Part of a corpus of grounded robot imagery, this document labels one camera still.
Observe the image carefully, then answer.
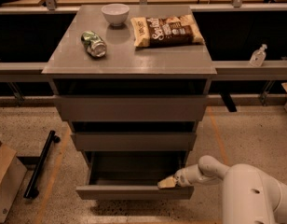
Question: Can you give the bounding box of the white bowl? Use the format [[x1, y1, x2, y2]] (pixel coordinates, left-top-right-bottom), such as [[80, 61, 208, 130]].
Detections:
[[102, 4, 130, 26]]

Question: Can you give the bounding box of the grey bottom drawer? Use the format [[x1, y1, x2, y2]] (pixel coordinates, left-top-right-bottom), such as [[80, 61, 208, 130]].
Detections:
[[76, 151, 194, 200]]

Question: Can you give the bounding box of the grey drawer cabinet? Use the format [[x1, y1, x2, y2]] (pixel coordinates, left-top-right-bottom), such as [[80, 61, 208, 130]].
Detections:
[[42, 5, 218, 161]]

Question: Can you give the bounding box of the grey drawer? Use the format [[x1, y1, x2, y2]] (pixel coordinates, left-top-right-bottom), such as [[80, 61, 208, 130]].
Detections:
[[76, 151, 194, 200], [54, 95, 207, 122], [72, 133, 197, 151]]

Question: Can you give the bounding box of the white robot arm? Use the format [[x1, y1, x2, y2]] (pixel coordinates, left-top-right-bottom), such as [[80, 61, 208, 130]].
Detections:
[[157, 156, 287, 224]]

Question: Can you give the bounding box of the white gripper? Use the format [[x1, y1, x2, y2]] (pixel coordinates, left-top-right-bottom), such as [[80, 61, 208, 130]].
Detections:
[[157, 164, 209, 189]]

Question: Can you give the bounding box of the clear sanitizer bottle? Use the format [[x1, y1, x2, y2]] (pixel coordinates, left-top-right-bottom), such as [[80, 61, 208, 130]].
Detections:
[[249, 44, 267, 67]]

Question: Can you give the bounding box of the brown chip bag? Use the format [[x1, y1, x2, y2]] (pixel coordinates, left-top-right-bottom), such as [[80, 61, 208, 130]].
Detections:
[[130, 14, 204, 48]]

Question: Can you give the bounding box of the cardboard box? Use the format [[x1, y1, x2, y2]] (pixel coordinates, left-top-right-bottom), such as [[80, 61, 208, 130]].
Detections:
[[0, 141, 27, 223]]

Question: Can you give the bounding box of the green crushed soda can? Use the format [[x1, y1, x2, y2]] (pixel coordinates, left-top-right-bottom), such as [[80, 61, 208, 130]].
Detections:
[[81, 31, 107, 58]]

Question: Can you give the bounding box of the grey middle drawer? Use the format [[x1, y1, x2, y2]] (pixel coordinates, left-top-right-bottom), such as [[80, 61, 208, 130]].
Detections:
[[72, 133, 197, 151]]

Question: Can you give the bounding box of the grey top drawer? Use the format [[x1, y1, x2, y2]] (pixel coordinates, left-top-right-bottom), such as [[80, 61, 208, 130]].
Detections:
[[54, 95, 207, 122]]

